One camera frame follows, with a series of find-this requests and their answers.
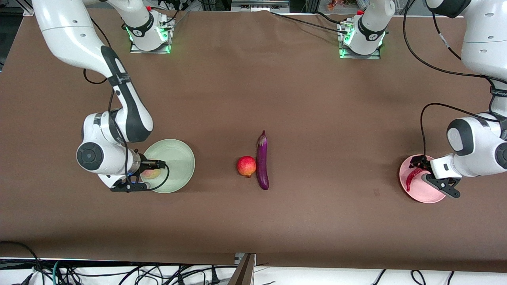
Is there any red chili pepper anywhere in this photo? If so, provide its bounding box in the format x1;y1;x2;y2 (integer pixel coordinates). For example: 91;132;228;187
406;167;423;192

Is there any red pomegranate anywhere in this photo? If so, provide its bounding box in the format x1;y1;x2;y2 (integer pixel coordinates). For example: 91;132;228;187
237;156;257;178

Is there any purple eggplant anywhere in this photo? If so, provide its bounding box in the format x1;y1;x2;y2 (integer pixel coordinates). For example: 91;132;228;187
256;131;270;190

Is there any pink round plate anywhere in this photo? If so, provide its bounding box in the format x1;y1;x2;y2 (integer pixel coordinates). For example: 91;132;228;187
399;154;448;204

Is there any pale green round plate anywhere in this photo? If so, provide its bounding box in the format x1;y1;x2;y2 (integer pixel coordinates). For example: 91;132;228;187
143;139;196;194

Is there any brown table cover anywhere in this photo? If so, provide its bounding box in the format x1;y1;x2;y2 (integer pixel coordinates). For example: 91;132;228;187
0;6;507;274

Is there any grey metal box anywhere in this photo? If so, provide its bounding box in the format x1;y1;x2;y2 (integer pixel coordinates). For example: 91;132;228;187
232;0;290;11

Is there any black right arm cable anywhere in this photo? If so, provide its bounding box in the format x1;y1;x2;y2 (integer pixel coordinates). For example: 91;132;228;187
83;18;171;192

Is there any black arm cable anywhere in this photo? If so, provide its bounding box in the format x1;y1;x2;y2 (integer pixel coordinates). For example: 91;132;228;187
83;18;171;192
403;0;507;158

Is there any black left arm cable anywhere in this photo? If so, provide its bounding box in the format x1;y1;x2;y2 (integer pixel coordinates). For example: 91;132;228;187
403;0;507;158

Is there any black looped floor cable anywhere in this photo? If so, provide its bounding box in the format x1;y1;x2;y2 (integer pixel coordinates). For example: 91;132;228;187
0;241;45;285

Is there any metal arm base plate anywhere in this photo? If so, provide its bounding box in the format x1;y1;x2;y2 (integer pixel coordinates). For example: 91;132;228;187
339;24;381;60
130;42;172;54

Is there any black cable on table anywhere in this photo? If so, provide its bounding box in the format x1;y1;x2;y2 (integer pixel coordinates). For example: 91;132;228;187
269;11;349;34

